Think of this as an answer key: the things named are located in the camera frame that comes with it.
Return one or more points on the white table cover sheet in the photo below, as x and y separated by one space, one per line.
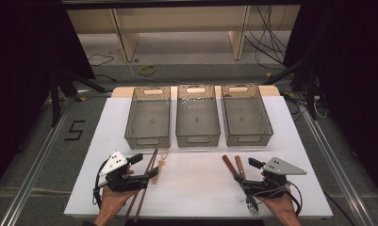
193 188

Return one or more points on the person's left hand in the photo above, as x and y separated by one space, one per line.
111 202

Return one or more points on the brown wooden chopstick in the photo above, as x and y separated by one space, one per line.
131 205
141 204

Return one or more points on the person's right hand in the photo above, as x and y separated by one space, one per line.
281 205

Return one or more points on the light wooden desk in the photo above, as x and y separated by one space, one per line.
177 19

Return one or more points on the transparent grey plastic basket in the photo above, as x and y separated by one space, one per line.
246 117
197 119
149 119

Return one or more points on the black metal crossbar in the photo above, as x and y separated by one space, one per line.
177 3

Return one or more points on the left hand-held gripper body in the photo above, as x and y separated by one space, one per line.
114 163

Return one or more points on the brown wooden utensils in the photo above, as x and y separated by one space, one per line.
229 164

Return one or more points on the light wooden spoon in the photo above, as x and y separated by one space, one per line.
160 164

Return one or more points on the aluminium floor rail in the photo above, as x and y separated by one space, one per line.
337 163
36 163

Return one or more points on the black curtain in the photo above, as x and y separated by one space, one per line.
20 62
350 62

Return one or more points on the black metal stand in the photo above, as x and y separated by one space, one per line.
310 94
54 100

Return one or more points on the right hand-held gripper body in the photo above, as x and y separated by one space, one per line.
281 168

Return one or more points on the yellow tape roll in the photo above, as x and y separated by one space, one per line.
147 70

